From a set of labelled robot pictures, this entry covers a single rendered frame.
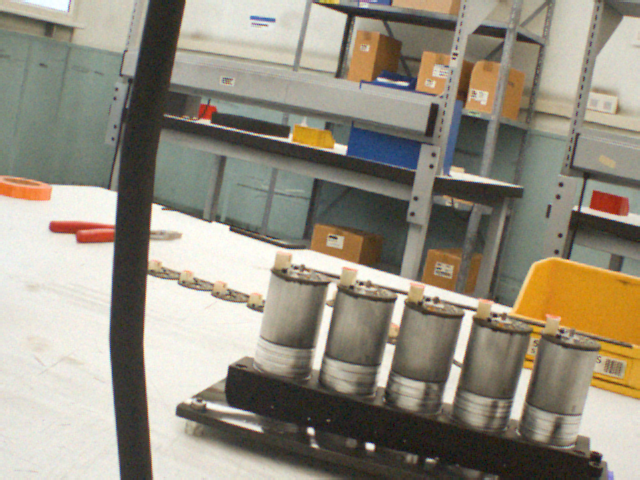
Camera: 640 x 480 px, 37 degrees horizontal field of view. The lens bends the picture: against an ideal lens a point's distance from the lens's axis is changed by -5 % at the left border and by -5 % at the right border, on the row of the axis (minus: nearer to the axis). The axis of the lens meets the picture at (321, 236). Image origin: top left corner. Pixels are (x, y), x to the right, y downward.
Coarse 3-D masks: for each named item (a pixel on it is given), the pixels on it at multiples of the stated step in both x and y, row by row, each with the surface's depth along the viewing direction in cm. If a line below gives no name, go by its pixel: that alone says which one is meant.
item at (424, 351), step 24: (408, 312) 38; (408, 336) 38; (432, 336) 38; (456, 336) 38; (408, 360) 38; (432, 360) 38; (408, 384) 38; (432, 384) 38; (408, 408) 38; (432, 408) 38
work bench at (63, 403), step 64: (64, 192) 96; (0, 256) 61; (64, 256) 65; (192, 256) 75; (256, 256) 81; (320, 256) 88; (0, 320) 46; (64, 320) 49; (192, 320) 55; (256, 320) 58; (0, 384) 37; (64, 384) 39; (192, 384) 43; (384, 384) 50; (448, 384) 52; (0, 448) 31; (64, 448) 33; (192, 448) 35; (256, 448) 37
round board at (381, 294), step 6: (360, 282) 40; (342, 288) 39; (348, 288) 39; (354, 288) 39; (378, 288) 40; (354, 294) 38; (360, 294) 38; (366, 294) 38; (372, 294) 39; (378, 294) 39; (384, 294) 39; (390, 294) 40; (396, 294) 40; (378, 300) 38; (384, 300) 38; (390, 300) 39
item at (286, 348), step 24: (288, 288) 39; (312, 288) 39; (264, 312) 40; (288, 312) 39; (312, 312) 39; (264, 336) 40; (288, 336) 39; (312, 336) 40; (264, 360) 40; (288, 360) 39; (312, 360) 40
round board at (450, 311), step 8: (408, 304) 38; (416, 304) 38; (424, 304) 38; (448, 304) 40; (424, 312) 38; (432, 312) 38; (440, 312) 38; (448, 312) 38; (456, 312) 38; (464, 312) 39
